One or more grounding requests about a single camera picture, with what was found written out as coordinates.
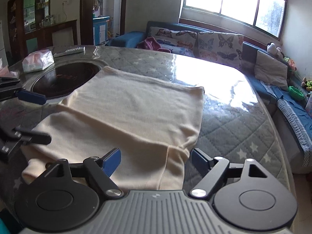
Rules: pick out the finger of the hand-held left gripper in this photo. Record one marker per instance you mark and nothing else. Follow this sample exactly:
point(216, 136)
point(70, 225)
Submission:
point(36, 137)
point(31, 97)

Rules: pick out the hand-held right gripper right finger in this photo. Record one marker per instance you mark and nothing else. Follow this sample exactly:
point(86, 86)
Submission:
point(199, 162)

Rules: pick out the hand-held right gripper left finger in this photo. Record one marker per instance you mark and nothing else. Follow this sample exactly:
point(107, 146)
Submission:
point(112, 162)

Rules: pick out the cream sweater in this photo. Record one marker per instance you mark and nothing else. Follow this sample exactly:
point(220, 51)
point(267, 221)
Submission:
point(134, 117)

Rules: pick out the pink packet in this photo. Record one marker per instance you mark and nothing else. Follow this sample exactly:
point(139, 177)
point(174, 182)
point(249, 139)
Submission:
point(8, 72)

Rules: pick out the black round hotplate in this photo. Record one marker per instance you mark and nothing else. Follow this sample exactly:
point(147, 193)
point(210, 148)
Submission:
point(63, 80)

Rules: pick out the white tissue pack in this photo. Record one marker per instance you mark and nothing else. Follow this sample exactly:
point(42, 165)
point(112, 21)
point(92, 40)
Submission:
point(36, 61)

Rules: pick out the grey quilted table cover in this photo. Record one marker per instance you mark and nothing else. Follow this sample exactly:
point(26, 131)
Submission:
point(231, 131)

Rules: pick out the grey remote control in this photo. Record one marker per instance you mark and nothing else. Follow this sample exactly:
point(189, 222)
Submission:
point(70, 51)

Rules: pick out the dark wooden chair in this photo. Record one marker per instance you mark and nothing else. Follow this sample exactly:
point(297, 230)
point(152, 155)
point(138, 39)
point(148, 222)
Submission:
point(62, 36)

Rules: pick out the dark wooden shelf cabinet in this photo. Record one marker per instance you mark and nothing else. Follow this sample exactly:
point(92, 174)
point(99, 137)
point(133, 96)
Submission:
point(12, 24)

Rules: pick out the blue cabinet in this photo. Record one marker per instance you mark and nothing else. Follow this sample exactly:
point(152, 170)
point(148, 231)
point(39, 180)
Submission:
point(100, 31)

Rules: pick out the blue patterned sofa cover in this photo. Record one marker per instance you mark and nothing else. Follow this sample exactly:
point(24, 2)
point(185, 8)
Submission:
point(295, 117)

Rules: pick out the large butterfly print cushion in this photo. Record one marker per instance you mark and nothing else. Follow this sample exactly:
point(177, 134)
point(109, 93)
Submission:
point(219, 48)

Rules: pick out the hanging towels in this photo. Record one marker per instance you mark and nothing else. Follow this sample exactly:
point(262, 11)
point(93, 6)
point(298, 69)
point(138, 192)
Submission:
point(97, 2)

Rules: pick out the grey pillow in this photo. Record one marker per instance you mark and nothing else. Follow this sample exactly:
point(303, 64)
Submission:
point(270, 69)

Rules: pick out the green plastic bowl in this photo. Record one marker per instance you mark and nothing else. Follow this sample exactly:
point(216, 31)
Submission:
point(296, 92)

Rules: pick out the blue corner sofa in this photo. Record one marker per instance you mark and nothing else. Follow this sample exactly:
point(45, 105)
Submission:
point(248, 51)

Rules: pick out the pink cloth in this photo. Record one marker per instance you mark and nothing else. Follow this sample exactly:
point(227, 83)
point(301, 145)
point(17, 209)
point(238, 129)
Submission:
point(148, 44)

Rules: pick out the clear plastic storage box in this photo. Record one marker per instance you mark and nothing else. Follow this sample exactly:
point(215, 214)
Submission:
point(309, 102)

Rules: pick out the long butterfly print cushion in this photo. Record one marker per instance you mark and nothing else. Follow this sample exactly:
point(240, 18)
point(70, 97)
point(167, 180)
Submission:
point(170, 37)

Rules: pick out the brown plush toys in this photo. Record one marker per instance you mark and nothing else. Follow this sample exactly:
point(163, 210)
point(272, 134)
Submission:
point(307, 84)

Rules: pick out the orange green toy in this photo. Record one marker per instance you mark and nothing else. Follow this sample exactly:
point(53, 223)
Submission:
point(290, 63)

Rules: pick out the panda plush toy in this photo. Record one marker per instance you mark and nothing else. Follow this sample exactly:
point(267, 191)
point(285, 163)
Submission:
point(271, 48)

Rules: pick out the window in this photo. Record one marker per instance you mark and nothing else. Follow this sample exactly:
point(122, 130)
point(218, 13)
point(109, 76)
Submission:
point(231, 0)

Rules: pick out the dark wooden door frame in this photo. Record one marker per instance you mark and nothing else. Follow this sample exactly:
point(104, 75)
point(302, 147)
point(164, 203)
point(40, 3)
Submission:
point(86, 12)

